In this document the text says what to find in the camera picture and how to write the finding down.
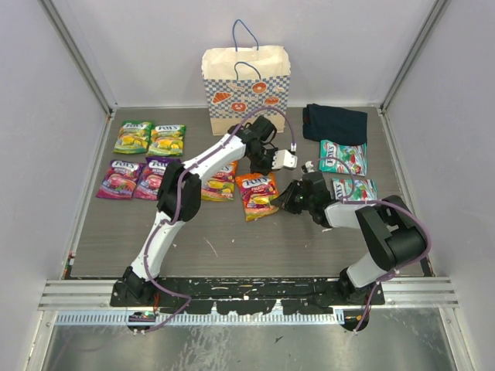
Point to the slotted cable duct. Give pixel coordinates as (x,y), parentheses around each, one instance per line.
(83,318)

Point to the green snack packet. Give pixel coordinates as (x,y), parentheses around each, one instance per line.
(337,158)

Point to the dark blue folded cloth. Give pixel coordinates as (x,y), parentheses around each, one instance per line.
(335,124)

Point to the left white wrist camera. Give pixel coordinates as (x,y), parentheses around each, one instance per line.
(284,159)

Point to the blue checkered paper bag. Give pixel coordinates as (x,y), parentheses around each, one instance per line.
(238,80)

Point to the yellow green candy bag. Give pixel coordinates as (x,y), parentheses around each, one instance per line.
(167,140)
(133,137)

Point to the purple berries snack bag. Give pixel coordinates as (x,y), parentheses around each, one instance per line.
(120,180)
(151,177)

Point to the orange fruit candy bag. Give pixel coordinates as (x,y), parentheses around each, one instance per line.
(220,187)
(257,192)

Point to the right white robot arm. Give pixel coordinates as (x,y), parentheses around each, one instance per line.
(394,237)

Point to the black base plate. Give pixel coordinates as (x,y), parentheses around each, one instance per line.
(242,295)

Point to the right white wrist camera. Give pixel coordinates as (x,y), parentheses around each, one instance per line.
(308,167)

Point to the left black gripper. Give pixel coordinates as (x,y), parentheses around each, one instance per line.
(267,169)

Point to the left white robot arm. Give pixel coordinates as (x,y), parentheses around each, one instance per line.
(179,200)

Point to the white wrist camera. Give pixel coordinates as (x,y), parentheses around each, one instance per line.
(308,167)
(284,159)

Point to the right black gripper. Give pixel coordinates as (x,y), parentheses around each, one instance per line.
(285,199)

